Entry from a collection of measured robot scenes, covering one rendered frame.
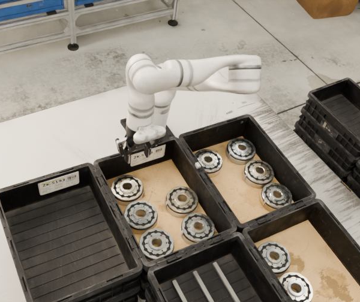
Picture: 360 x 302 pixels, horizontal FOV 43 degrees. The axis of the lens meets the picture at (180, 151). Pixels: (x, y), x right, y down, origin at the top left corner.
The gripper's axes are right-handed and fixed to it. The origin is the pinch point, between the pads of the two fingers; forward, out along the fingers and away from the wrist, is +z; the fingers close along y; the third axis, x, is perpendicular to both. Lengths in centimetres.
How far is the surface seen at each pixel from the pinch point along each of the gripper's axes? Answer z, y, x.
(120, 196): 14.6, 6.0, 2.4
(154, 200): 17.4, -4.0, 6.3
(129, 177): 14.5, 0.7, -3.2
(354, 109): 52, -139, -24
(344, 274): 17, -45, 53
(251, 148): 14.2, -44.2, 1.8
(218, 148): 17.4, -35.4, -5.0
